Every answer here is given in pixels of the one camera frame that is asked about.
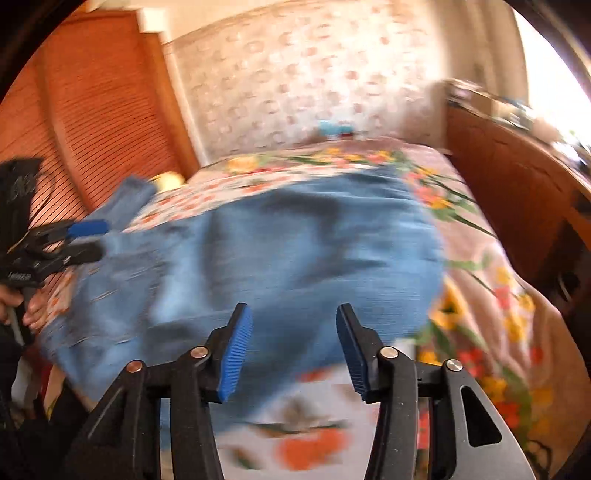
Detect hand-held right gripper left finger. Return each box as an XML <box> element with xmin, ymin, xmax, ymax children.
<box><xmin>65</xmin><ymin>302</ymin><xmax>254</xmax><ymax>480</ymax></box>

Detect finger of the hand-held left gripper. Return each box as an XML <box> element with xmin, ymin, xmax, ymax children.
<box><xmin>32</xmin><ymin>219</ymin><xmax>110</xmax><ymax>244</ymax></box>
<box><xmin>34</xmin><ymin>242</ymin><xmax>105</xmax><ymax>278</ymax></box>

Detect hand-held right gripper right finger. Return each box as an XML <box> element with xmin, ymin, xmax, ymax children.
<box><xmin>335</xmin><ymin>303</ymin><xmax>529</xmax><ymax>480</ymax></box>

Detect blue denim pants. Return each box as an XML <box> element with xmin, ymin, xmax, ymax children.
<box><xmin>37</xmin><ymin>173</ymin><xmax>446</xmax><ymax>435</ymax></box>

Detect person's left hand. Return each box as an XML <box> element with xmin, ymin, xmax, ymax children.
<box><xmin>0</xmin><ymin>281</ymin><xmax>49</xmax><ymax>333</ymax></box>

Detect yellow plush toy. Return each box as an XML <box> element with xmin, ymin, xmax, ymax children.
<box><xmin>150</xmin><ymin>171</ymin><xmax>186</xmax><ymax>190</ymax></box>

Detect orange-print white bed sheet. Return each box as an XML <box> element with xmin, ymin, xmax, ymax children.
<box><xmin>44</xmin><ymin>168</ymin><xmax>416</xmax><ymax>480</ymax></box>

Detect wooden slatted headboard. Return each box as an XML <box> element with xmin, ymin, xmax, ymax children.
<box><xmin>0</xmin><ymin>9</ymin><xmax>185</xmax><ymax>287</ymax></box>

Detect wooden panelled door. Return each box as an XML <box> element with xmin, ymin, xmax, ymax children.
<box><xmin>139</xmin><ymin>30</ymin><xmax>204</xmax><ymax>169</ymax></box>

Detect pink floral blanket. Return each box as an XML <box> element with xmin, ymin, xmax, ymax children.
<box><xmin>194</xmin><ymin>136</ymin><xmax>568</xmax><ymax>462</ymax></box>

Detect long wooden cabinet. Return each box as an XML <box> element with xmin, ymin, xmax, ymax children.
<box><xmin>443</xmin><ymin>80</ymin><xmax>591</xmax><ymax>315</ymax></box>

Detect circle-patterned sheer curtain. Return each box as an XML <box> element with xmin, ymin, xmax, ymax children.
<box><xmin>168</xmin><ymin>0</ymin><xmax>462</xmax><ymax>160</ymax></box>

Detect window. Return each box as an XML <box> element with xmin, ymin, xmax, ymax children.
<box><xmin>512</xmin><ymin>9</ymin><xmax>591</xmax><ymax>153</ymax></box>

